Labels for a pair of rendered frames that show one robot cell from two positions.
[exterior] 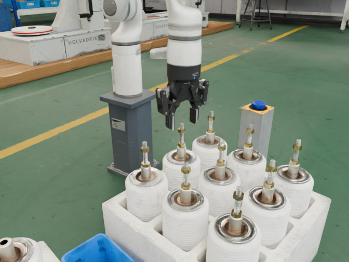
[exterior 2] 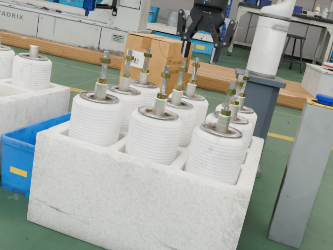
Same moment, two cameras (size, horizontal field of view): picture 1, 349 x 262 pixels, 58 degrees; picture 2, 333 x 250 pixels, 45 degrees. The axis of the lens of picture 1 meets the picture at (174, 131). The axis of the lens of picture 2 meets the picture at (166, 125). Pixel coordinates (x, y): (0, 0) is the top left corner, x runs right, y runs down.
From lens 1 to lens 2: 0.87 m
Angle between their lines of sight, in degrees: 57
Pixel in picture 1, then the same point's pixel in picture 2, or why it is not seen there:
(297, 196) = (194, 143)
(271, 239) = (128, 149)
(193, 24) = not seen: outside the picture
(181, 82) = (201, 9)
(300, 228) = (163, 167)
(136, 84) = (261, 61)
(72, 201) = not seen: hidden behind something
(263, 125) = (308, 122)
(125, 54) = (260, 26)
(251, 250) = (79, 104)
